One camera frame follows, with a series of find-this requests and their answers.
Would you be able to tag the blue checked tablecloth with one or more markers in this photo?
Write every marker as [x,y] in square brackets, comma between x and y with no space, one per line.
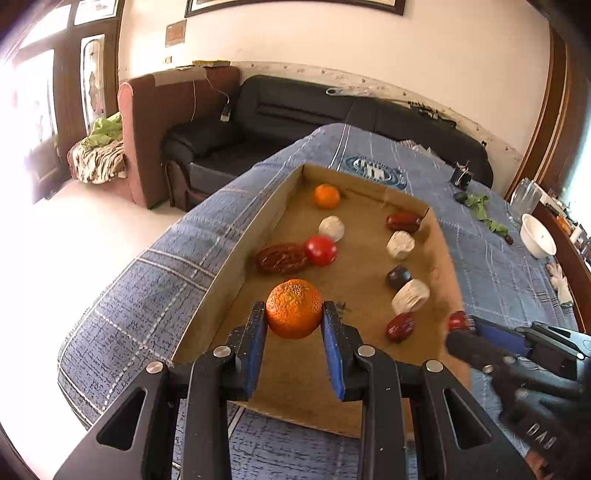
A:
[152,295]

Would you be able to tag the small black device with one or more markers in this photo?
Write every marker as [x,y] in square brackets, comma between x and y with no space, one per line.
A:
[461,175]

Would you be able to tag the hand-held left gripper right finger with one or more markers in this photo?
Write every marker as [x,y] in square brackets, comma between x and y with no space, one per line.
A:
[333,346]

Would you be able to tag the dark purple plum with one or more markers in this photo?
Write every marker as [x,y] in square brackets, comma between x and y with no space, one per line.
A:
[398,277]

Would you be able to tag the red jujube date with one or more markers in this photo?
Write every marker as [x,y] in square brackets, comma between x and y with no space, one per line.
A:
[404,221]
[400,326]

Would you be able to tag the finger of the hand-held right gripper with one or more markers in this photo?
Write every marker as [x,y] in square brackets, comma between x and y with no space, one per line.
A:
[475,351]
[503,336]

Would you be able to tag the green cloth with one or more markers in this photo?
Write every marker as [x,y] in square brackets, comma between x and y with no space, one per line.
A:
[107,129]

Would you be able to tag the red wall sign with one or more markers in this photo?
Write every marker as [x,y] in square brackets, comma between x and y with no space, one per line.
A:
[175,33]

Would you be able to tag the white ribbed chunk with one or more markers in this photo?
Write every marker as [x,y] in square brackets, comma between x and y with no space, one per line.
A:
[400,244]
[331,228]
[410,297]

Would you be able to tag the yellow flat packet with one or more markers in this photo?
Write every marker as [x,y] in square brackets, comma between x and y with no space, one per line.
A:
[210,63]

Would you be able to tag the wooden side cabinet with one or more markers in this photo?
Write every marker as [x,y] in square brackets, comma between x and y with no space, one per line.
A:
[565,240]

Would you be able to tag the white glove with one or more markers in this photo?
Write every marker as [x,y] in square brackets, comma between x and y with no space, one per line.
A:
[561,282]

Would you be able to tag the red cherry tomato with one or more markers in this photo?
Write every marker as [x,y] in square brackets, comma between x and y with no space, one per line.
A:
[321,250]

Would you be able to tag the white bowl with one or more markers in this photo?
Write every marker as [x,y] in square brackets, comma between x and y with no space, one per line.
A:
[538,235]

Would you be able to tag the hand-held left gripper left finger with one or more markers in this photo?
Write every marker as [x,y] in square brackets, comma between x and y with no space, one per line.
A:
[254,344]

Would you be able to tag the green leafy vegetable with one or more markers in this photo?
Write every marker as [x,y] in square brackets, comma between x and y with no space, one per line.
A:
[485,211]

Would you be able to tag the clear glass jar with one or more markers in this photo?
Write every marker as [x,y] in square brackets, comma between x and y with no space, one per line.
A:
[526,196]

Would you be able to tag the patterned brown blanket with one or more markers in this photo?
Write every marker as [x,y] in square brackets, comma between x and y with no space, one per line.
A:
[98,161]

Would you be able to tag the wooden glazed door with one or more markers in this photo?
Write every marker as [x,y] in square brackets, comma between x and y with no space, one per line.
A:
[60,101]

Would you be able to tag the clear plastic bag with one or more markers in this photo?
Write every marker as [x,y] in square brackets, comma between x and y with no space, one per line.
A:
[344,91]

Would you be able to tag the orange mandarin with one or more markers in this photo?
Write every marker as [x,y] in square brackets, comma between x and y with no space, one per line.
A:
[327,195]
[294,308]

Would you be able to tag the brown armchair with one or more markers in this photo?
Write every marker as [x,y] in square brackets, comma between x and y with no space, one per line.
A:
[157,129]

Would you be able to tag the crumpled white plastic wrap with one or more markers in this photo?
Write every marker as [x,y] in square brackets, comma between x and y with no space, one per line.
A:
[418,146]

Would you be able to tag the shallow cardboard box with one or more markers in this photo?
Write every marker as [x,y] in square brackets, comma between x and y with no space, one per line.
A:
[360,300]

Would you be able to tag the black sofa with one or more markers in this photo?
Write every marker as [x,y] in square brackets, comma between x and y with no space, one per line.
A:
[286,124]

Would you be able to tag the large wrinkled red date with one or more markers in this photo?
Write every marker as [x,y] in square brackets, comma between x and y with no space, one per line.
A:
[282,258]

